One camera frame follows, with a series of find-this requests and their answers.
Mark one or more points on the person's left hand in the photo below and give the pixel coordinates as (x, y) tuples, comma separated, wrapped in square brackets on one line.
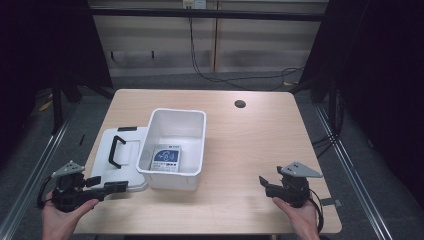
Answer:
[(60, 223)]

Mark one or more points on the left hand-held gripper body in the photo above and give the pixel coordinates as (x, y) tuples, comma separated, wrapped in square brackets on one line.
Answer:
[(68, 198)]

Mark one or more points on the black metal stand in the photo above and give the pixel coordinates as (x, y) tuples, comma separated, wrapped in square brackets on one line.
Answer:
[(57, 106)]

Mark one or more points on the aluminium floor rail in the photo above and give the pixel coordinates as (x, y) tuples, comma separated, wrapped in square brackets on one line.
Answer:
[(36, 160), (350, 173)]

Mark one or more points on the white wall socket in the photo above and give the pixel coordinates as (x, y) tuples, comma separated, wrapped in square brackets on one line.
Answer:
[(194, 3)]

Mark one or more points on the person's right hand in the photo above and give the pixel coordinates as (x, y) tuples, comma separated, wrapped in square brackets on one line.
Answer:
[(303, 221)]

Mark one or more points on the dark curtain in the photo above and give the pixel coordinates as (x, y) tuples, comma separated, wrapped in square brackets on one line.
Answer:
[(376, 66), (36, 50)]

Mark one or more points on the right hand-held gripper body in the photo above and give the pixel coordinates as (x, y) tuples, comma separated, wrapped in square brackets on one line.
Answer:
[(296, 190)]

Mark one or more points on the round black table grommet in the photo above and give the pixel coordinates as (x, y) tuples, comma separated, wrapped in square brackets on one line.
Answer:
[(240, 103)]

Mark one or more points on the white plastic storage bin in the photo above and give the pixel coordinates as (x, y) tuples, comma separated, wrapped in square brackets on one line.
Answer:
[(175, 128)]

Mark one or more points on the black horizontal bar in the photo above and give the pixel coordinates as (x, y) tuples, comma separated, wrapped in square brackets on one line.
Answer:
[(206, 14)]

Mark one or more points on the yellow floor tape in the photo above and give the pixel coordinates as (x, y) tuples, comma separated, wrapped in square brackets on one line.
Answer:
[(45, 105)]

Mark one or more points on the blue and white packet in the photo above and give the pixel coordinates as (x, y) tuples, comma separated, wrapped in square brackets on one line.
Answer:
[(165, 158)]

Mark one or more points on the small black floor piece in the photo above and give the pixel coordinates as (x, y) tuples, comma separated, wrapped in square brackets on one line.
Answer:
[(82, 140)]

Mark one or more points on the grey tape piece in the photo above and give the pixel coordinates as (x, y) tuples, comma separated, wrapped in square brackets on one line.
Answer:
[(331, 202)]

